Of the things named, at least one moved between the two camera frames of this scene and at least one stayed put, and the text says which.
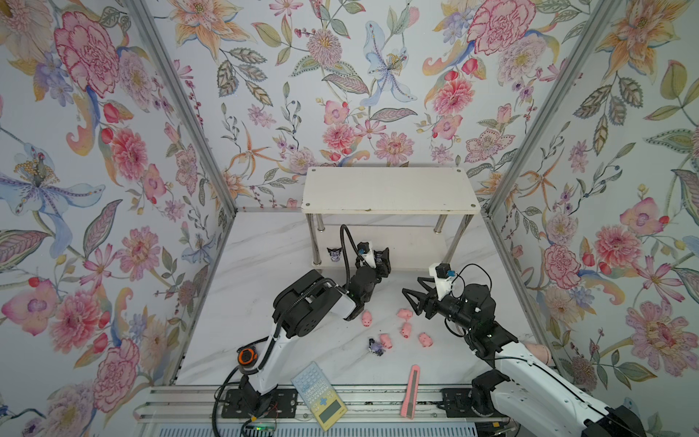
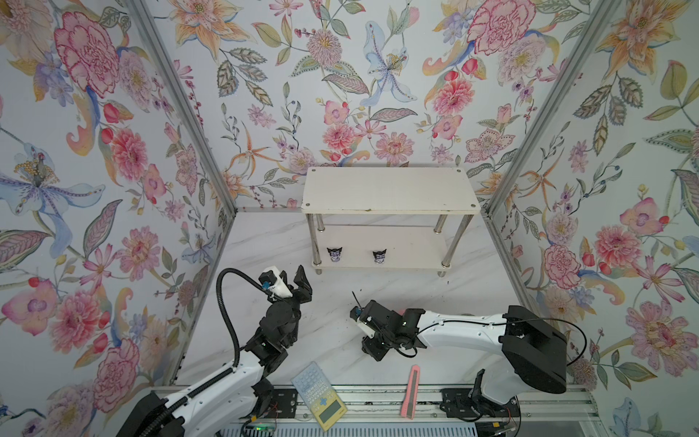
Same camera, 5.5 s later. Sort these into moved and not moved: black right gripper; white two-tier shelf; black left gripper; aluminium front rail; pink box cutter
Moved: black right gripper; black left gripper
Not moved: pink box cutter; aluminium front rail; white two-tier shelf
